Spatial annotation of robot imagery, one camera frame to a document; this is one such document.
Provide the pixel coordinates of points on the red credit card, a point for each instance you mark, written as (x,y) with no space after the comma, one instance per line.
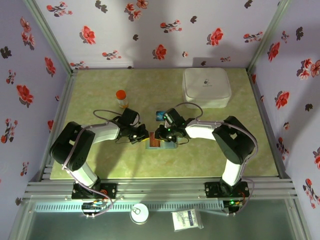
(155,143)

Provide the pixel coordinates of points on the pale green card holder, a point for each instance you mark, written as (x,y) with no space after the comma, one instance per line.
(170,147)

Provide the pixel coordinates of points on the blue credit card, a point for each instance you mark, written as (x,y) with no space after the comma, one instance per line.
(160,116)

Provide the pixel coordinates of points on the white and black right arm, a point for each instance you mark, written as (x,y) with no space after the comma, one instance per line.
(202,130)

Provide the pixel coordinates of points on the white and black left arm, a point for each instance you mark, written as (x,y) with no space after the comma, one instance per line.
(105,132)

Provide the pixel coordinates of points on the orange pill bottle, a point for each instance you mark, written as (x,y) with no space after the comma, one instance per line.
(122,98)

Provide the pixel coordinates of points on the white pull-tab can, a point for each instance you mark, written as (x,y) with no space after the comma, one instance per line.
(139,213)

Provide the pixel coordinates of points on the small electronics board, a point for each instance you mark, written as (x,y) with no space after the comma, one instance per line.
(232,206)
(93,207)

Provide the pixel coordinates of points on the clear packet of white pads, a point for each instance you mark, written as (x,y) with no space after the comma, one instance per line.
(187,220)

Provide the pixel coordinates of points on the perforated metal strip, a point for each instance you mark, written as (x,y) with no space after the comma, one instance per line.
(62,207)

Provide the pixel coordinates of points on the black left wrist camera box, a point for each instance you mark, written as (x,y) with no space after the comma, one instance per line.
(130,117)

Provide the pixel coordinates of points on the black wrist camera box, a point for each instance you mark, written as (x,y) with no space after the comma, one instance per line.
(173,117)
(130,117)

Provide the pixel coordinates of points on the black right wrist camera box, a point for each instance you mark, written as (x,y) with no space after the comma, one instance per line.
(173,117)

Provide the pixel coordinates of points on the long aluminium frame rail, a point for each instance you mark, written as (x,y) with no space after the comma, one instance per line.
(160,190)

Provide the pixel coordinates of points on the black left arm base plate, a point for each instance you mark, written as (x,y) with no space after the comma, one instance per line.
(110,191)

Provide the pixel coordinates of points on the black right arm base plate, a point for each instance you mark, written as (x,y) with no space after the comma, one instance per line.
(212,190)

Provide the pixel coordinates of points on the aluminium side rail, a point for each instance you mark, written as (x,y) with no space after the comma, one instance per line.
(60,112)
(270,130)

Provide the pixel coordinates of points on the aluminium frame post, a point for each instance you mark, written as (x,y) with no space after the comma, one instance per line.
(47,32)
(270,32)

